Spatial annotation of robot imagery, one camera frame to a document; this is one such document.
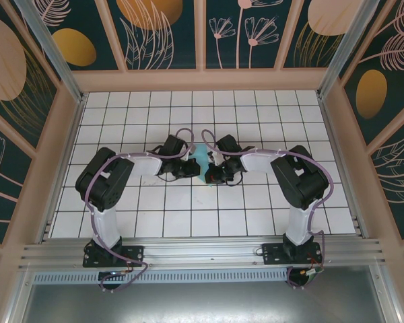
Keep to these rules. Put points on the light blue paper sheet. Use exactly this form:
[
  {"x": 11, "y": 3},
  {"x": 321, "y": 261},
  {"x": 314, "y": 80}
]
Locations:
[{"x": 202, "y": 158}]

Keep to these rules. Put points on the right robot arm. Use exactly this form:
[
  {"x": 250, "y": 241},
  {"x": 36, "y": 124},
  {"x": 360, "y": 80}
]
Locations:
[{"x": 296, "y": 181}]

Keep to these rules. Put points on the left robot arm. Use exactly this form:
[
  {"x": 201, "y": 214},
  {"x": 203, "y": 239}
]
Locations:
[{"x": 101, "y": 181}]

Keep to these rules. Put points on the grey metal sheet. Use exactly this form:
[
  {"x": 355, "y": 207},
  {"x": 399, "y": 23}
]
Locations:
[{"x": 202, "y": 303}]

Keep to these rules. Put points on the small green circuit board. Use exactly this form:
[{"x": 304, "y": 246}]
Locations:
[{"x": 313, "y": 273}]

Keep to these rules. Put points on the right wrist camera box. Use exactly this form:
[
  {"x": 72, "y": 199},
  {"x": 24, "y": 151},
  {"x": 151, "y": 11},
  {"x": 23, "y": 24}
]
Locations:
[{"x": 217, "y": 158}]

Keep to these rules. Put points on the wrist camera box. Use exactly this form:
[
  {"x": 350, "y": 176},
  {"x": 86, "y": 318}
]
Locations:
[
  {"x": 217, "y": 158},
  {"x": 195, "y": 147}
]

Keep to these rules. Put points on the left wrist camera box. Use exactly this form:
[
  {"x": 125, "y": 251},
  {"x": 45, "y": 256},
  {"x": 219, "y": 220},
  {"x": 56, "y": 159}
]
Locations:
[{"x": 195, "y": 147}]

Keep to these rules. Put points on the aluminium mounting rail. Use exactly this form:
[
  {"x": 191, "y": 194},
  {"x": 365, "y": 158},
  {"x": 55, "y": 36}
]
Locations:
[{"x": 202, "y": 252}]

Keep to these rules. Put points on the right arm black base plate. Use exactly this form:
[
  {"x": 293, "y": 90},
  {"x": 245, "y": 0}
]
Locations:
[{"x": 272, "y": 255}]

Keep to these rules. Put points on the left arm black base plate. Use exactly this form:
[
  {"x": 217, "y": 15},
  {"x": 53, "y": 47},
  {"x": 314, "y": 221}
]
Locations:
[{"x": 136, "y": 255}]

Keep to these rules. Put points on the aluminium side rail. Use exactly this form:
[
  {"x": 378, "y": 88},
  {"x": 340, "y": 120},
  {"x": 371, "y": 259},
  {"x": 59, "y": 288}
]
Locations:
[
  {"x": 361, "y": 230},
  {"x": 46, "y": 232}
]

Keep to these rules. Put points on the aluminium frame post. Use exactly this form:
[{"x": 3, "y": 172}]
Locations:
[
  {"x": 52, "y": 50},
  {"x": 343, "y": 48}
]

